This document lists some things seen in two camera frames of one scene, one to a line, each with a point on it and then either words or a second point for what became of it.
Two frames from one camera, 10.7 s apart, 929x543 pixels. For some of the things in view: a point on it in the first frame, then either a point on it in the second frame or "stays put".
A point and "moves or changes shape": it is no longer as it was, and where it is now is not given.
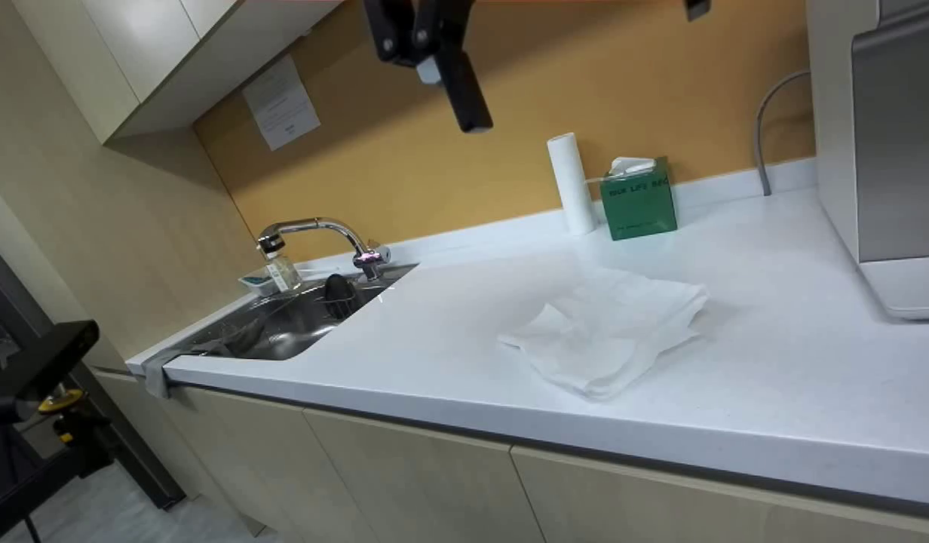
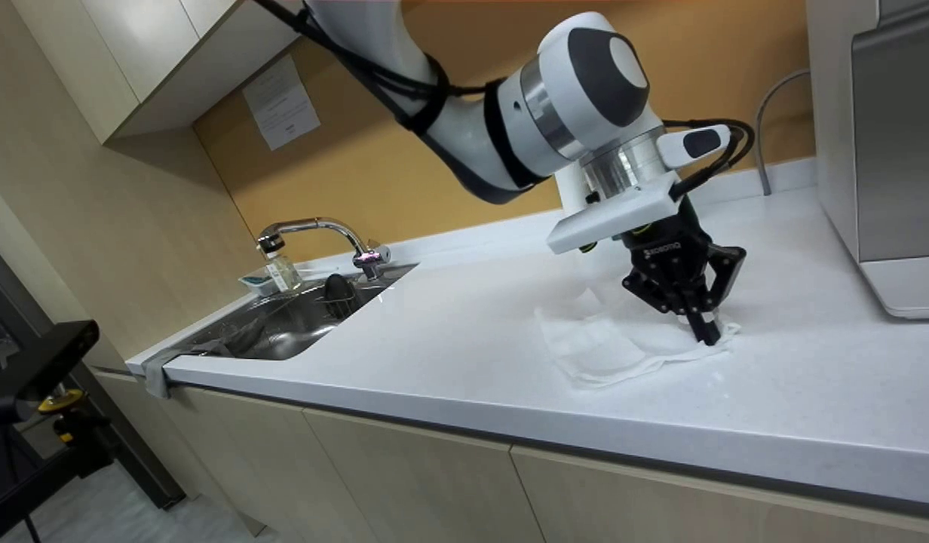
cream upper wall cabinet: (136, 67) stays put
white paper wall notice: (282, 103) stays put
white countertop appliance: (878, 124) stays put
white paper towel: (612, 326) moves or changes shape
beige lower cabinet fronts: (292, 472) stays put
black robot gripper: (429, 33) -> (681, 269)
